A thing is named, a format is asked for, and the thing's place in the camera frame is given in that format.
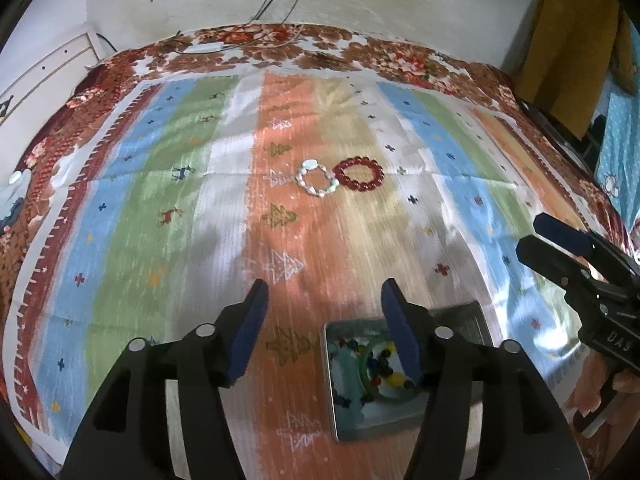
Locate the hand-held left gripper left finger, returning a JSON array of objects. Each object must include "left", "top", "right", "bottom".
[{"left": 60, "top": 278, "right": 271, "bottom": 480}]

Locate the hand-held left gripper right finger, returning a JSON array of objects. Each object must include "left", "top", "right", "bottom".
[{"left": 381, "top": 278, "right": 591, "bottom": 480}]

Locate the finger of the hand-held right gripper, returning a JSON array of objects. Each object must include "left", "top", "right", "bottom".
[
  {"left": 534, "top": 212, "right": 640, "bottom": 286},
  {"left": 516, "top": 236, "right": 601, "bottom": 293}
]

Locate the multicolour bead bracelet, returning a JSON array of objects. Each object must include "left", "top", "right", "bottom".
[{"left": 336, "top": 339, "right": 401, "bottom": 406}]

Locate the yellow and brown bead bracelet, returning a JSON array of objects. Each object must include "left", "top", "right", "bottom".
[{"left": 372, "top": 342, "right": 418, "bottom": 391}]

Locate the green jade bangle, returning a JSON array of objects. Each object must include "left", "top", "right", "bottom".
[{"left": 350, "top": 337, "right": 431, "bottom": 403}]

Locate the light blue bead bracelet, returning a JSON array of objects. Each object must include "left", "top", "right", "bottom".
[{"left": 332, "top": 352, "right": 370, "bottom": 413}]

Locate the silver metal tin box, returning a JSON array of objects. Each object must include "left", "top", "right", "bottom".
[{"left": 322, "top": 301, "right": 576, "bottom": 443}]

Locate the red bead bracelet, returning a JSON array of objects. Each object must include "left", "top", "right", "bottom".
[{"left": 333, "top": 156, "right": 385, "bottom": 193}]

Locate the white pearl bracelet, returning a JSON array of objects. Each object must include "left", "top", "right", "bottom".
[{"left": 296, "top": 159, "right": 341, "bottom": 198}]

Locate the person's right hand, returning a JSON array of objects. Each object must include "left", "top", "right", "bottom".
[{"left": 572, "top": 350, "right": 640, "bottom": 411}]

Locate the light blue dotted cloth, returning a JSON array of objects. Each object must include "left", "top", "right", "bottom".
[{"left": 594, "top": 92, "right": 640, "bottom": 217}]

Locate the dark furniture edge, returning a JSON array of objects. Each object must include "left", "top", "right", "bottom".
[{"left": 520, "top": 100, "right": 601, "bottom": 171}]

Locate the striped pastel blanket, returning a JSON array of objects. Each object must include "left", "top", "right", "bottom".
[{"left": 10, "top": 72, "right": 626, "bottom": 480}]

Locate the yellow hanging cloth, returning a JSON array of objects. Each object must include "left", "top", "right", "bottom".
[{"left": 515, "top": 0, "right": 631, "bottom": 141}]

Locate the brown hanging cloth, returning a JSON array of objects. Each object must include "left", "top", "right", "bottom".
[{"left": 614, "top": 7, "right": 640, "bottom": 93}]

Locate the pile of grey clothes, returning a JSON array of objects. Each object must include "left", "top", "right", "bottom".
[{"left": 0, "top": 182, "right": 28, "bottom": 233}]

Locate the white cable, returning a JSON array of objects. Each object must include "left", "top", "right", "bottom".
[{"left": 225, "top": 24, "right": 306, "bottom": 52}]

